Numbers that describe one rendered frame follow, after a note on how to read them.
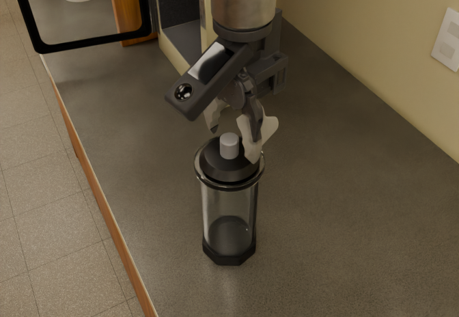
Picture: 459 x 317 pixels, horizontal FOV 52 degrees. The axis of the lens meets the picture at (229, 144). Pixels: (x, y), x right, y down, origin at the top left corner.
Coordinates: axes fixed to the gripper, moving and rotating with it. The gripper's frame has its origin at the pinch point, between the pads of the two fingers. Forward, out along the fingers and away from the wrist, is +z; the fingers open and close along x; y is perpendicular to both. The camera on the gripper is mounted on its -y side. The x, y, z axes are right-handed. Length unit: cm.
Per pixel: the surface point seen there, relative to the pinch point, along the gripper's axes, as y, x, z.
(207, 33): 21.6, 29.9, 3.8
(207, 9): 21.9, 29.8, -1.6
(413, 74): 58, 0, 16
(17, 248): -24, 103, 120
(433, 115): 56, -8, 22
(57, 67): 4, 72, 26
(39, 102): 27, 184, 120
